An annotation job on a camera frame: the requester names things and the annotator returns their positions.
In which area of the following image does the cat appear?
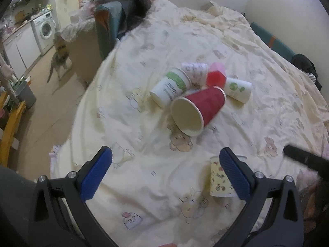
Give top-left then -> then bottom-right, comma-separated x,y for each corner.
47,32 -> 69,83

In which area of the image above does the white washing machine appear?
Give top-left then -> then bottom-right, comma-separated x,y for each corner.
31,10 -> 56,56

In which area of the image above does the dark clothes pile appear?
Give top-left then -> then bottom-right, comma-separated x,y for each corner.
118,0 -> 154,34

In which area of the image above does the grey storage bin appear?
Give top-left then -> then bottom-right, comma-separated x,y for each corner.
15,80 -> 36,109

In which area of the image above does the green teal cushion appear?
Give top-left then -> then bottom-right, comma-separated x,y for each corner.
94,1 -> 123,60

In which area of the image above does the large red paper cup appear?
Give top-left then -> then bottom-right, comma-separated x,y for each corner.
171,86 -> 226,137

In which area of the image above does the cartoon print paper cup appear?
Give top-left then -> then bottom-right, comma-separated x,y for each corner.
210,156 -> 237,197

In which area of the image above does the yellow wooden rack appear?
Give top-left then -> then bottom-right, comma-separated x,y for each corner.
0,101 -> 26,167

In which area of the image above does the white kitchen cabinet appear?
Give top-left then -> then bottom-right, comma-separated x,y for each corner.
3,23 -> 41,78

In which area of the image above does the pink red faceted cup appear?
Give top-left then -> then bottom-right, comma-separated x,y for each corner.
206,62 -> 226,88

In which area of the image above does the green tree white cup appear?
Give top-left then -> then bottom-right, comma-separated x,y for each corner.
224,78 -> 253,104

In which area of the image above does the yellow cartoon bear duvet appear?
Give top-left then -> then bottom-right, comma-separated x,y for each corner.
51,0 -> 328,246

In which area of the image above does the black garment by wall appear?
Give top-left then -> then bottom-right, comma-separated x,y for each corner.
291,54 -> 322,91

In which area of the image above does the green label white cup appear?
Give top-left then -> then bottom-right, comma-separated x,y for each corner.
149,68 -> 191,108

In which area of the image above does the small patterned white cup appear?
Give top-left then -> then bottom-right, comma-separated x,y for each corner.
181,63 -> 208,86

